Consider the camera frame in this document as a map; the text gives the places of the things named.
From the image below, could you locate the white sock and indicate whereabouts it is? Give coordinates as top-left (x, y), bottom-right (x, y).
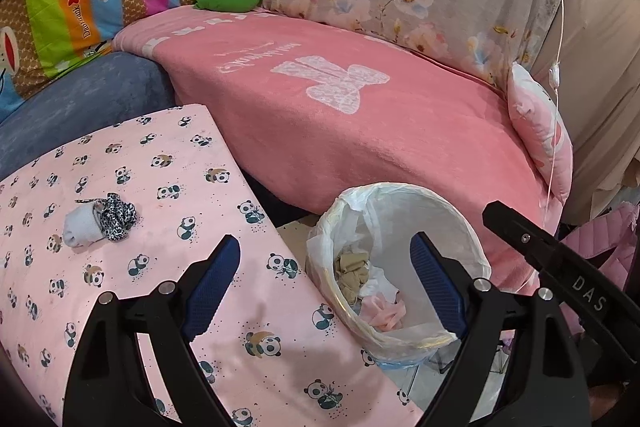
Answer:
top-left (63, 199), bottom-right (108, 250)

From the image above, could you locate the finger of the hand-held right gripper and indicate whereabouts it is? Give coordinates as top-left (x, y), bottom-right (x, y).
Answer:
top-left (482, 201), bottom-right (557, 277)

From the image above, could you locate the white hanging cable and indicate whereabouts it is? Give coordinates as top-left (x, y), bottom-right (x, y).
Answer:
top-left (544, 0), bottom-right (576, 208)

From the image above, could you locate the pink and white pillow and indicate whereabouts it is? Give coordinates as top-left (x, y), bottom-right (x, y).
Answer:
top-left (507, 63), bottom-right (576, 204)

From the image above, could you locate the beige curtain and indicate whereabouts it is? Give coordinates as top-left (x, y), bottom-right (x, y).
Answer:
top-left (530, 0), bottom-right (640, 218)

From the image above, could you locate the leopard print cloth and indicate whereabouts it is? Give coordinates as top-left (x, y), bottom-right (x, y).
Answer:
top-left (75, 192), bottom-right (139, 244)

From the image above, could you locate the white trash bin with bag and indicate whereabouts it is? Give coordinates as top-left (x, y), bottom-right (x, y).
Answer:
top-left (305, 181), bottom-right (493, 365)

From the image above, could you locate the beige crumpled cloth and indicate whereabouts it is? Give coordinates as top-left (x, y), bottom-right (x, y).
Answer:
top-left (334, 252), bottom-right (374, 308)

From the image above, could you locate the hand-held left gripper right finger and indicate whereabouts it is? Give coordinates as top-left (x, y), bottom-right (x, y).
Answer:
top-left (410, 231), bottom-right (593, 427)

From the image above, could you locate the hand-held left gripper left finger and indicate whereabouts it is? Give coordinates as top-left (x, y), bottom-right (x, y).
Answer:
top-left (62, 234), bottom-right (242, 427)

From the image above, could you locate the pink panda print cloth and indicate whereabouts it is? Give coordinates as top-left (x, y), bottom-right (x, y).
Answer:
top-left (0, 103), bottom-right (426, 427)

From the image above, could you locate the pink blanket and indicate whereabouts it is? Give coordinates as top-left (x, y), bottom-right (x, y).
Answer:
top-left (112, 4), bottom-right (566, 293)

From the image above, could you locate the pink quilted bag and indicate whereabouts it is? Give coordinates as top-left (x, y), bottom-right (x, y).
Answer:
top-left (560, 199), bottom-right (640, 308)

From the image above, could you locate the blue sofa cushion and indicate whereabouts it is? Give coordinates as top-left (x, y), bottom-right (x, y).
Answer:
top-left (0, 52), bottom-right (176, 180)

